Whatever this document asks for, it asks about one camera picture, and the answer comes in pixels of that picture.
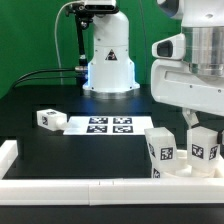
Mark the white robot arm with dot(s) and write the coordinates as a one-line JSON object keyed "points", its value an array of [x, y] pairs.
{"points": [[202, 23]]}

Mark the white round stool seat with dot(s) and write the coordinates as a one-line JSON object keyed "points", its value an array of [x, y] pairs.
{"points": [[186, 170]]}

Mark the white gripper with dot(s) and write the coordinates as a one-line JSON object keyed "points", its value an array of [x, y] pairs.
{"points": [[173, 84]]}

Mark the black camera on stand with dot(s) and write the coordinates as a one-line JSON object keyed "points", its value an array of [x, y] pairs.
{"points": [[84, 12]]}

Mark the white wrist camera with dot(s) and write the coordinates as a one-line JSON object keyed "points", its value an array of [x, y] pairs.
{"points": [[172, 48]]}

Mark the white marker sheet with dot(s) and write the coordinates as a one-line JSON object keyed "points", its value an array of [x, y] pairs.
{"points": [[108, 125]]}

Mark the white U-shaped frame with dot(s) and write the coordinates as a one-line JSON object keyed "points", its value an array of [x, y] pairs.
{"points": [[104, 192]]}

